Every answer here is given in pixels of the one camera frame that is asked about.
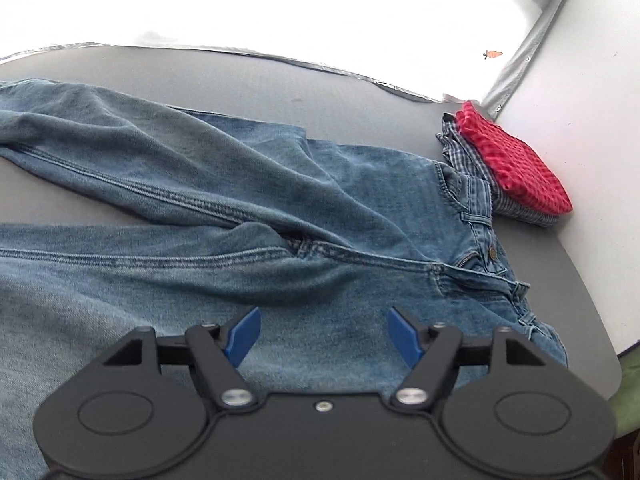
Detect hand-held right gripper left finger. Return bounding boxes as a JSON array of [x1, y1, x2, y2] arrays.
[[102, 306, 262, 409]]

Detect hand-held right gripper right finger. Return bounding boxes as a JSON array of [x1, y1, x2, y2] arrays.
[[388, 306, 549, 409]]

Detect blue denim jeans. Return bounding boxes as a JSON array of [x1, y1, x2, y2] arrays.
[[0, 78, 569, 480]]

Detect checked folded cloth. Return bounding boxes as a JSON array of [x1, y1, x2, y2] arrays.
[[436, 112, 562, 229]]

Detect red waffle cloth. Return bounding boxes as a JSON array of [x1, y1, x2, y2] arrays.
[[455, 101, 574, 216]]

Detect green cloth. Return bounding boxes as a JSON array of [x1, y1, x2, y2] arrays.
[[607, 342, 640, 442]]

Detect white carrot printed sheet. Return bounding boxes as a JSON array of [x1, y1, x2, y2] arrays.
[[0, 0, 586, 111]]

